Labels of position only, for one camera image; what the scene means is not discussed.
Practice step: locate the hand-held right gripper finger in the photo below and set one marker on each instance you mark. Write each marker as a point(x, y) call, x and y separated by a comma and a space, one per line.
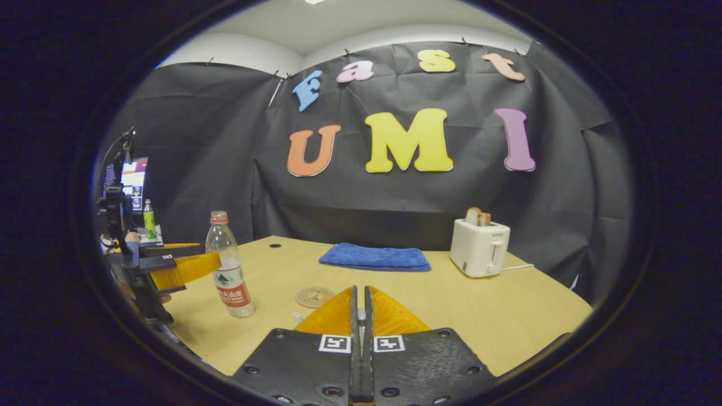
point(368, 372)
point(355, 372)

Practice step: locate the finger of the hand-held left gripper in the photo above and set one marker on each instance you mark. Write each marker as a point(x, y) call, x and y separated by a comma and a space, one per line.
point(169, 248)
point(186, 270)

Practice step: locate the clear plastic water bottle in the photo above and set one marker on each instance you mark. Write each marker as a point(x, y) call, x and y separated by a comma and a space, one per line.
point(228, 282)

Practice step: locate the white teacup lid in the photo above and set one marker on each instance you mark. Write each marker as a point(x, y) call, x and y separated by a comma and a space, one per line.
point(361, 327)

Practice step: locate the round wooden coaster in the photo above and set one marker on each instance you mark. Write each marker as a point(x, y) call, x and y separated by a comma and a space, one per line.
point(313, 297)

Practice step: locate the green bottle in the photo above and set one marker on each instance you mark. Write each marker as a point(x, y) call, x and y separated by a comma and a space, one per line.
point(150, 223)

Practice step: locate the white box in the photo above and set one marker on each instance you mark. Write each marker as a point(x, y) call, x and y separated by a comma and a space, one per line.
point(158, 239)

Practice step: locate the computer monitor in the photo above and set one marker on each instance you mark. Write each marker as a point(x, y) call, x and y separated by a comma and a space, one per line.
point(135, 180)

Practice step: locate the blue folded towel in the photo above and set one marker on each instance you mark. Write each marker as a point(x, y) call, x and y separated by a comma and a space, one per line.
point(375, 258)

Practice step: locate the white toaster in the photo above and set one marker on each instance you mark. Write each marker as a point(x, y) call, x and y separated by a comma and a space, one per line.
point(476, 248)

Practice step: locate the black backdrop cloth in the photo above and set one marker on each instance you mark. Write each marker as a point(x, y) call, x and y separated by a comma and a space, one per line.
point(395, 208)

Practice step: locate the bread slice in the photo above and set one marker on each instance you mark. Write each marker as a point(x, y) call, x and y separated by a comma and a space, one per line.
point(476, 216)

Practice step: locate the black and white checkered sheet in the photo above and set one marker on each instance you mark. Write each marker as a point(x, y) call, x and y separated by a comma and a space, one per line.
point(575, 282)

